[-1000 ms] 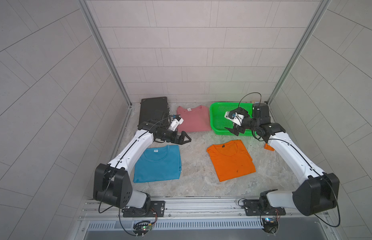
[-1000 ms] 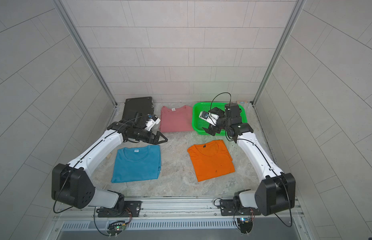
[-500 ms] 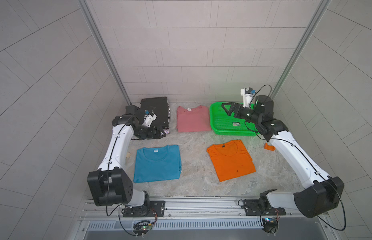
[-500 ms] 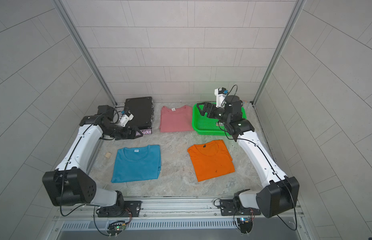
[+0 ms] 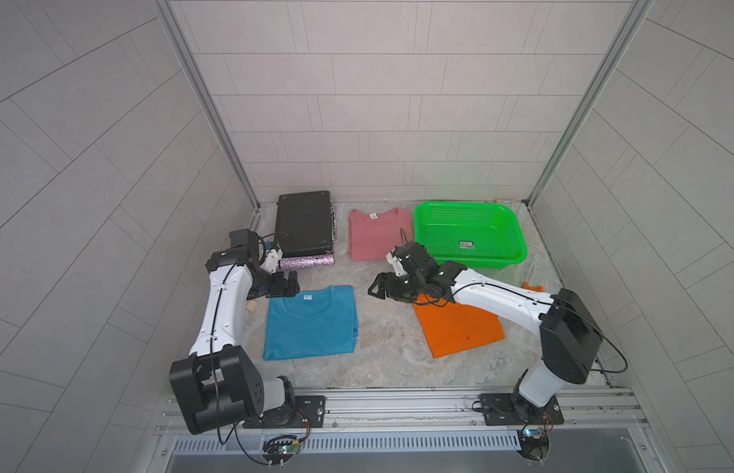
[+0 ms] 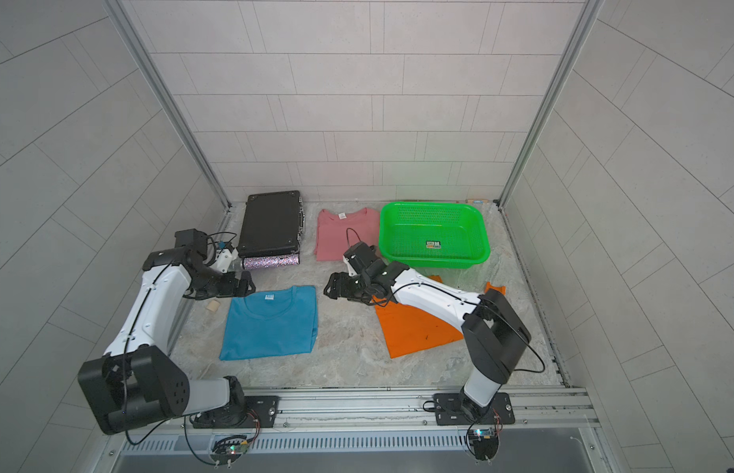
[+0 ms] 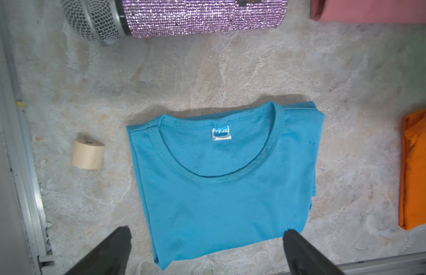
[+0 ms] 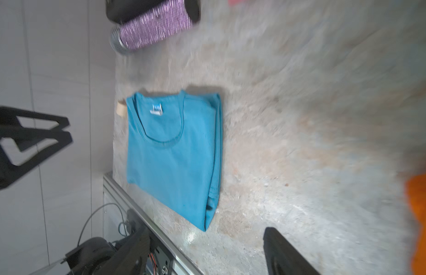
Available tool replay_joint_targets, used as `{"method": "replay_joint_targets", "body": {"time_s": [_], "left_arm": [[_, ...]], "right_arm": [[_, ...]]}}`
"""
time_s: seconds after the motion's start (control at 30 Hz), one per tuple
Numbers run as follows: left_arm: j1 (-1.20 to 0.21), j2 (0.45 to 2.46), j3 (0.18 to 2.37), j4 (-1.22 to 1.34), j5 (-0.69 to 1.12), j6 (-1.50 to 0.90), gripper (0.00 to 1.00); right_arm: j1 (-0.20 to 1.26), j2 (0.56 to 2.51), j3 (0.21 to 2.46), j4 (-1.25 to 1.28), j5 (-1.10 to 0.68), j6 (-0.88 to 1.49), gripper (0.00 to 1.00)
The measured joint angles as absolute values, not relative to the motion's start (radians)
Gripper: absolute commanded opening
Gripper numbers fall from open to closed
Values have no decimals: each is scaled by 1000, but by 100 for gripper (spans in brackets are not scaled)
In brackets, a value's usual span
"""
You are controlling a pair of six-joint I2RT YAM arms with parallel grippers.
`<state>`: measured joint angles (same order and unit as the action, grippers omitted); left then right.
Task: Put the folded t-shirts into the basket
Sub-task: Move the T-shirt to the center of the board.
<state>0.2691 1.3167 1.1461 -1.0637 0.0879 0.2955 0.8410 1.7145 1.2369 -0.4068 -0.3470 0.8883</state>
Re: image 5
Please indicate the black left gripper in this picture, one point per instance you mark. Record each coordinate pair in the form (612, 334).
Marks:
(283, 284)

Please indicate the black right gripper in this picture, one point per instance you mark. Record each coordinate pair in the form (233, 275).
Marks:
(382, 282)

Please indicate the blue t-shirt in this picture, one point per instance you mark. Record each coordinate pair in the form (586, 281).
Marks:
(312, 324)

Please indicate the orange t-shirt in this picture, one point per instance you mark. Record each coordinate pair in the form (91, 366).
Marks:
(453, 328)

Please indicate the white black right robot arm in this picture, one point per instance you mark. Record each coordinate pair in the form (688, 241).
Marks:
(566, 331)

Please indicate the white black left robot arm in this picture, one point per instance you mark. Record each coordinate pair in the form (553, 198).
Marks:
(218, 384)

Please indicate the pink folded t-shirt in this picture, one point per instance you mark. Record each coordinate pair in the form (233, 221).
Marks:
(373, 236)

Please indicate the green plastic basket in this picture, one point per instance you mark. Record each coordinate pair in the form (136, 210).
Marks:
(477, 235)

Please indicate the purple glitter roll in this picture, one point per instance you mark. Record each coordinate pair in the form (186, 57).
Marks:
(300, 262)

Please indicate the black hard case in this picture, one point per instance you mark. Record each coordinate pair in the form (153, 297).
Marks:
(305, 224)

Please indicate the small orange plastic piece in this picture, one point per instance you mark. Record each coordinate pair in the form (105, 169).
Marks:
(528, 287)

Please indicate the left green circuit board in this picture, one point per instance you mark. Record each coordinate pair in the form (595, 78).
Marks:
(279, 450)

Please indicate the green circuit board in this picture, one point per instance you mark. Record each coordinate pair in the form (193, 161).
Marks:
(534, 443)
(279, 450)

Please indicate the white ventilation grille strip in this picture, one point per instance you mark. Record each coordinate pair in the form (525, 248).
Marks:
(364, 442)

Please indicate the right green circuit board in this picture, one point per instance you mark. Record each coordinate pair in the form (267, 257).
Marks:
(534, 443)

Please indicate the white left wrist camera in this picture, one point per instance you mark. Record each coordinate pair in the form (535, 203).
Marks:
(270, 262)

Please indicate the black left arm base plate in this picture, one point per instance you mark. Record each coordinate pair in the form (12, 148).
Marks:
(306, 409)

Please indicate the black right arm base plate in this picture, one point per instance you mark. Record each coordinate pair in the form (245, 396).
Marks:
(498, 409)

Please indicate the aluminium mounting rail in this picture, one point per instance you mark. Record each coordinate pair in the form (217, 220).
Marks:
(449, 409)

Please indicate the left aluminium corner post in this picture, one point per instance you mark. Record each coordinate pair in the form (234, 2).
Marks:
(177, 39)

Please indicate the aluminium corner post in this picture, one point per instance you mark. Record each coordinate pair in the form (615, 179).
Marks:
(620, 43)
(177, 39)

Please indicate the right aluminium corner post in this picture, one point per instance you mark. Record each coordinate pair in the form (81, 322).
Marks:
(620, 43)

